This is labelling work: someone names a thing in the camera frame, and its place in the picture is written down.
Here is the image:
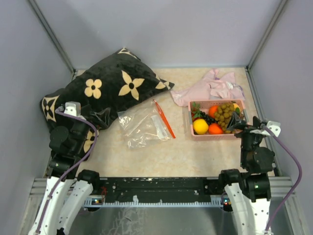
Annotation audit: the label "orange fruit upper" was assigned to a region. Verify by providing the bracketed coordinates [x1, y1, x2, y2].
[208, 105, 219, 118]

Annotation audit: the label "aluminium frame post left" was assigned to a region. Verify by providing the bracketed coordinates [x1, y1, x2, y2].
[27, 0, 76, 75]

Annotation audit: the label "black floral pillow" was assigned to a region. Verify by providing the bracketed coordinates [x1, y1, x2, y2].
[40, 48, 174, 159]

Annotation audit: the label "red strawberries with leaves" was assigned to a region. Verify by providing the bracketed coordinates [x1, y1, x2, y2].
[191, 102, 202, 121]

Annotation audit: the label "orange fruit lower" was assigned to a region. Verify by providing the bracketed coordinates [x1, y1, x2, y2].
[208, 123, 224, 135]

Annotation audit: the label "aluminium frame post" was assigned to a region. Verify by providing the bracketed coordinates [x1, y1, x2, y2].
[27, 0, 76, 75]
[246, 0, 290, 71]

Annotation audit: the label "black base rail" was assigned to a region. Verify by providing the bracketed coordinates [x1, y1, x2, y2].
[83, 177, 230, 211]

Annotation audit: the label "clear zip top bag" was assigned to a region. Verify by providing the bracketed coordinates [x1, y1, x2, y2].
[118, 99, 176, 149]

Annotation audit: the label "pink plastic basket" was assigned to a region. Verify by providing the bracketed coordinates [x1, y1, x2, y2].
[188, 99, 248, 141]

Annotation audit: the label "yellow lemon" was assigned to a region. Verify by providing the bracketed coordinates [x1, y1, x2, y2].
[193, 119, 209, 135]

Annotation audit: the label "brown longan bunch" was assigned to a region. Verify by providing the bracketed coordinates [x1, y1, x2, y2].
[215, 102, 234, 134]

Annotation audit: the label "dark grape bunch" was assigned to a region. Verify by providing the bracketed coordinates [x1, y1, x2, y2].
[201, 111, 218, 125]

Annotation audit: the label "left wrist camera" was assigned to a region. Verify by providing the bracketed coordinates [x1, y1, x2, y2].
[64, 101, 81, 117]

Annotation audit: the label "pink crumpled cloth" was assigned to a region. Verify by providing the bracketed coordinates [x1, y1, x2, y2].
[171, 69, 245, 107]

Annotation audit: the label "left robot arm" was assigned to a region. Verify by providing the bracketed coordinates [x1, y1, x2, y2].
[28, 107, 102, 235]

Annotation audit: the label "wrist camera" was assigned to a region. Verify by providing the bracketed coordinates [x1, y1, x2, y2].
[266, 121, 281, 137]
[64, 101, 81, 117]

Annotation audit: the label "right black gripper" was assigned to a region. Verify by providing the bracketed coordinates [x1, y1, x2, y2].
[226, 110, 267, 167]

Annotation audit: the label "yellow orange fruit right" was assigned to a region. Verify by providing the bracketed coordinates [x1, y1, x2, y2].
[233, 103, 241, 112]

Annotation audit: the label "aluminium frame post right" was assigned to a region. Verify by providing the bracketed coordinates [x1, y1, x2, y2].
[246, 0, 290, 71]

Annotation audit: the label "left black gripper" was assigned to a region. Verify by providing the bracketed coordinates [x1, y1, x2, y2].
[71, 104, 111, 154]

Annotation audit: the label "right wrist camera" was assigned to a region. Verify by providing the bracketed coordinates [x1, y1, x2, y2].
[266, 121, 281, 137]

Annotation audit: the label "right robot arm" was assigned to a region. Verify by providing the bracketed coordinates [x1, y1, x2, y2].
[218, 112, 275, 235]

